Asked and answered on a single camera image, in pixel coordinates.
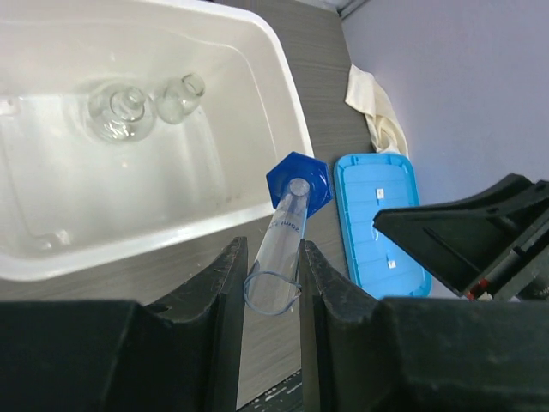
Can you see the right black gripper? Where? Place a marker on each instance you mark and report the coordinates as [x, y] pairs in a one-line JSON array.
[[493, 244]]

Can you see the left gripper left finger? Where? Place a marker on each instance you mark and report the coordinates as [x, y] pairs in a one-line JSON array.
[[205, 316]]

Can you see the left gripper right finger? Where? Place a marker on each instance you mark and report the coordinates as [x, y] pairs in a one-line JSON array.
[[337, 363]]

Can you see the white plastic tub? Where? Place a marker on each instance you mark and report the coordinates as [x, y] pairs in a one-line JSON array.
[[73, 199]]

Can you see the clear glass flask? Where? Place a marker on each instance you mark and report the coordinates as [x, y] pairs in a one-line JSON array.
[[120, 112], [179, 97]]

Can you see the cream cloth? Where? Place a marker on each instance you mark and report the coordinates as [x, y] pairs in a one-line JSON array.
[[366, 96]]

